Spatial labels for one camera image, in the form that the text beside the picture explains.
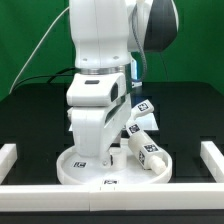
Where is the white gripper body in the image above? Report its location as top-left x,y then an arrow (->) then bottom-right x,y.
71,95 -> 131,158

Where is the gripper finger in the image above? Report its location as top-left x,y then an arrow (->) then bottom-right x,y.
101,151 -> 112,167

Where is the white round table top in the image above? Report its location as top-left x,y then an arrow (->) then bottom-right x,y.
56,139 -> 172,185

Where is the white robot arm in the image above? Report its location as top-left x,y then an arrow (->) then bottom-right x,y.
67,0 -> 179,167

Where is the white cross-shaped table base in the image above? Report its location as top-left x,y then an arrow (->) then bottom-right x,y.
126,100 -> 158,135

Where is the white marker sheet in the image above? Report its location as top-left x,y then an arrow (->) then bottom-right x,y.
68,111 -> 158,132

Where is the white front fence bar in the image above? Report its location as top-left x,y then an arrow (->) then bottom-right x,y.
0,183 -> 224,212

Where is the white fence bar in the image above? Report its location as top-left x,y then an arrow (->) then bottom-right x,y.
0,144 -> 17,184
200,141 -> 224,183
0,183 -> 224,212

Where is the white left fence bar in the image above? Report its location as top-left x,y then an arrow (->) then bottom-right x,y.
0,144 -> 17,184

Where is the white right fence bar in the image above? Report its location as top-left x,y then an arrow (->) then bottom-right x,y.
200,141 -> 224,183

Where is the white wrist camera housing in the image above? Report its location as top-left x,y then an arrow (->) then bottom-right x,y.
66,73 -> 126,107

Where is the black cable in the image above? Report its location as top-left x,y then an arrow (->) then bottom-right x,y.
13,66 -> 77,88

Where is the white cable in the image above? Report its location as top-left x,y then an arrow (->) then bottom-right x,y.
8,6 -> 71,95

